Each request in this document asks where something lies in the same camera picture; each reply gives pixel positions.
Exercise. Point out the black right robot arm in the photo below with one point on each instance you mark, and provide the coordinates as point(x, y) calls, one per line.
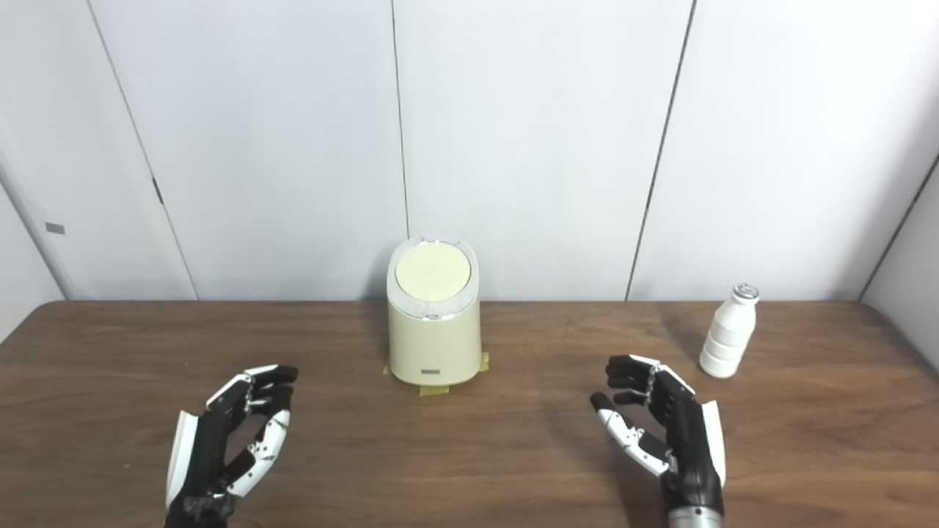
point(695, 521)

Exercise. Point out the small white plastic bottle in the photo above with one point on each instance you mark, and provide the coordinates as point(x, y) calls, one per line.
point(726, 337)

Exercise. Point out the cream-colored bin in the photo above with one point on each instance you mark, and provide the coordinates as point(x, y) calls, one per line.
point(433, 345)

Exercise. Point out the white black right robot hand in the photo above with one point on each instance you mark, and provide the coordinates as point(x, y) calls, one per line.
point(686, 440)

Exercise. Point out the grey wall label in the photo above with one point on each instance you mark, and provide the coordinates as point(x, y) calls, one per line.
point(55, 228)

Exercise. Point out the black wall panel hinge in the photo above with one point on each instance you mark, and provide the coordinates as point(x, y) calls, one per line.
point(158, 191)

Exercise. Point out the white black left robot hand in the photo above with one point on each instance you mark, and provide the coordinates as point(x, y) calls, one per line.
point(205, 447)

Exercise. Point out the cream round bin lid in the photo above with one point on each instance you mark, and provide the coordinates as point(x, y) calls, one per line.
point(433, 271)

